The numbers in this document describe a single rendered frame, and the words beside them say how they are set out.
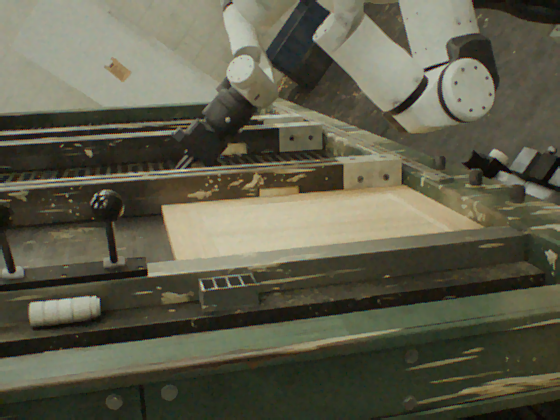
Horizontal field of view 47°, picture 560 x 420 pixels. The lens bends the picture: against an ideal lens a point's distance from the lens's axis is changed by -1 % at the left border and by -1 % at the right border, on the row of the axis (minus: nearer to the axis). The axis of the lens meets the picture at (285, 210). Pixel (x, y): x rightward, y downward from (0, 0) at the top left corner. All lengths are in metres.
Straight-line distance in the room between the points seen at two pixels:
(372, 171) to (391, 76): 0.53
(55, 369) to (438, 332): 0.35
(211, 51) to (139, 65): 1.54
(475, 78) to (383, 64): 0.12
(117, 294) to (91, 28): 4.10
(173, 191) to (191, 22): 5.06
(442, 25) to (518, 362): 0.42
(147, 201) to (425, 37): 0.61
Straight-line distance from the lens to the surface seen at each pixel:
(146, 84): 4.87
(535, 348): 0.72
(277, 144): 1.80
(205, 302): 0.79
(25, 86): 6.39
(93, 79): 4.88
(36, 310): 0.80
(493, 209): 1.06
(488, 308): 0.70
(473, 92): 0.83
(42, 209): 1.23
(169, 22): 6.23
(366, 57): 0.79
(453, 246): 0.92
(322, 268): 0.86
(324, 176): 1.28
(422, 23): 0.87
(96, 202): 0.75
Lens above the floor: 1.51
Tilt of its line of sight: 20 degrees down
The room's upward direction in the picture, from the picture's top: 57 degrees counter-clockwise
